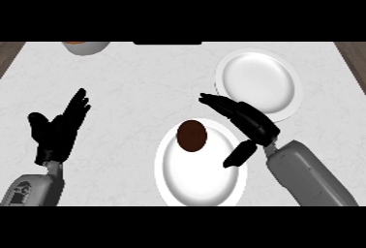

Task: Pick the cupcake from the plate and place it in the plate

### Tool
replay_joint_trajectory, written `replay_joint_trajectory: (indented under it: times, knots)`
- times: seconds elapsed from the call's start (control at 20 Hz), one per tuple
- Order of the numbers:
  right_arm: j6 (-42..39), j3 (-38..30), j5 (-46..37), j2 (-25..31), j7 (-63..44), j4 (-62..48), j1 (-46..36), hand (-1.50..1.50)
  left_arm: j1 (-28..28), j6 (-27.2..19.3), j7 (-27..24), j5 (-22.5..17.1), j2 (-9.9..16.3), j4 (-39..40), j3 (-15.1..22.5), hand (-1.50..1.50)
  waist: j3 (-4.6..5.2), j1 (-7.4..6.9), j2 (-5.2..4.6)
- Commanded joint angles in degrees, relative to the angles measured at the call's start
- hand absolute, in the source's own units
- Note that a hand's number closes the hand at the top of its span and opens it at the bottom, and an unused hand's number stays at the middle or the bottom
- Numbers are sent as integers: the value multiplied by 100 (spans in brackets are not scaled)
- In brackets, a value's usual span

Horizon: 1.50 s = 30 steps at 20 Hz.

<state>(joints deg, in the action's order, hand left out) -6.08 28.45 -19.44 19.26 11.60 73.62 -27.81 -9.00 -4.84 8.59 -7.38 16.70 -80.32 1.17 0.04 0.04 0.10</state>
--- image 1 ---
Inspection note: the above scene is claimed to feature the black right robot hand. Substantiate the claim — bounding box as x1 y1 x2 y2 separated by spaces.
198 92 282 170

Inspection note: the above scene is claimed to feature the brown chocolate cupcake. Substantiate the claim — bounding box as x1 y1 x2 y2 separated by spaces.
176 119 208 153

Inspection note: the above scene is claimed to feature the white plate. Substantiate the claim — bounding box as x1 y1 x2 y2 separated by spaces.
154 117 250 207
213 47 304 123

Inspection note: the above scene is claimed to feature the white bowl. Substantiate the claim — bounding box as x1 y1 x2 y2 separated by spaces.
62 42 112 57

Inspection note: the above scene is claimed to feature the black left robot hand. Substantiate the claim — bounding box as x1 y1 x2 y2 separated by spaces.
27 87 93 167

